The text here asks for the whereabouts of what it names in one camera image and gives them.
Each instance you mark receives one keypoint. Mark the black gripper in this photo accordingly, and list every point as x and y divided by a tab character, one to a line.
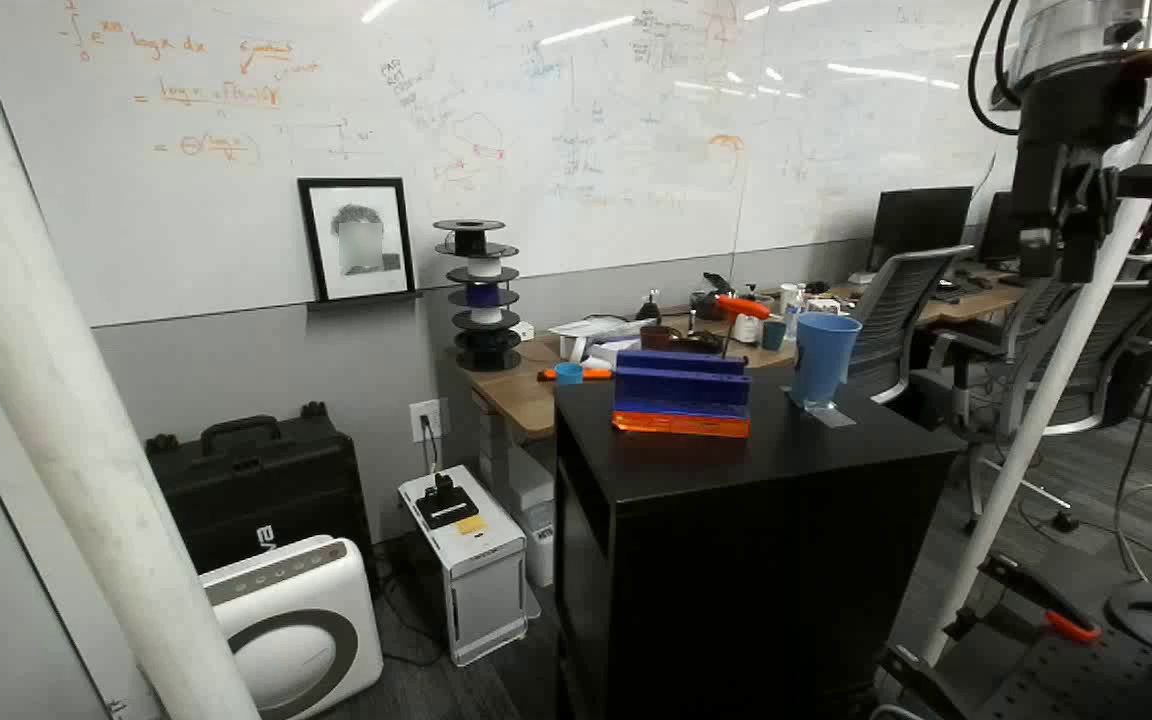
1077	134

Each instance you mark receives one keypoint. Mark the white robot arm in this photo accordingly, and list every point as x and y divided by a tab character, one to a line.
1069	37

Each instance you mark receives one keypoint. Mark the large blue cup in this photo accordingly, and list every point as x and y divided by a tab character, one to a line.
822	354

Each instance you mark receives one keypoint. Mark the blue and orange toolbox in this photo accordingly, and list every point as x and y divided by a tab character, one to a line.
681	394

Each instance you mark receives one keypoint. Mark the black cabinet table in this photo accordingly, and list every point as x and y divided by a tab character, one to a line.
736	532

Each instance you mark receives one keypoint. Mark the small blue cup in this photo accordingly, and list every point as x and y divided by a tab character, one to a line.
569	375

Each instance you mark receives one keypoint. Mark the dark office chair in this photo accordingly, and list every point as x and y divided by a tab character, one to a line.
991	361

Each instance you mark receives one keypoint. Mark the black computer monitor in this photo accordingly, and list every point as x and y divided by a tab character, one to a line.
920	222

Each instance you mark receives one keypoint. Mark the thin white pole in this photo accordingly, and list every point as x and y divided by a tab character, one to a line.
1041	401

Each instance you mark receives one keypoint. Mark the grey mesh office chair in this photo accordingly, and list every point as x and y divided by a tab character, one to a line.
903	302

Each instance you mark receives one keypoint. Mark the orange lidded container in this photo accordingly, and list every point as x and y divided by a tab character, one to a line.
740	319

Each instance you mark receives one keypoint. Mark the black and orange clamp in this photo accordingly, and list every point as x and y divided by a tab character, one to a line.
1041	604

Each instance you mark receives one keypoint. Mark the black breadboard table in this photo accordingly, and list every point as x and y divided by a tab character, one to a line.
1069	680

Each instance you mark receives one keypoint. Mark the white paper box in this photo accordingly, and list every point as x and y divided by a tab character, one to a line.
592	338

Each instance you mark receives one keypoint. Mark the long orange tool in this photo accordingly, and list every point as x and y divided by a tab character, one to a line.
547	375

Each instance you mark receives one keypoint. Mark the wooden desk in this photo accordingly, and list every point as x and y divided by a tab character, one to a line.
519	401

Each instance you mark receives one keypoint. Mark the stack of filament spools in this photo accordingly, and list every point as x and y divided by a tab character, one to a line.
483	302

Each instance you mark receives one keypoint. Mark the white waste bin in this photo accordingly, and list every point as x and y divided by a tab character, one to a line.
536	532

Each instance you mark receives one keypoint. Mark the small black device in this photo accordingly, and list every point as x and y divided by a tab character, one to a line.
444	505

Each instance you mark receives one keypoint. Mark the white box unit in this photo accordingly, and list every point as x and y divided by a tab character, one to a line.
477	584

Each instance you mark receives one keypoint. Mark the black framed portrait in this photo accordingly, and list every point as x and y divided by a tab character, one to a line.
356	241

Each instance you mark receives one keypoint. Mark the black carrying case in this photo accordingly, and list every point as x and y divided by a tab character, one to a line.
256	487

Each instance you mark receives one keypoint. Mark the white air purifier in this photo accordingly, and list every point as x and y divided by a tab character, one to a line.
299	627

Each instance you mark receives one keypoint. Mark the thick white pole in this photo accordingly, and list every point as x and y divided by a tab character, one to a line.
58	401

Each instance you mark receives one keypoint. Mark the wall whiteboard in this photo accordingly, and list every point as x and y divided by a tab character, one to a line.
536	120

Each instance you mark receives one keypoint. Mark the white wall outlet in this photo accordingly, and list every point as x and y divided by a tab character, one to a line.
426	423

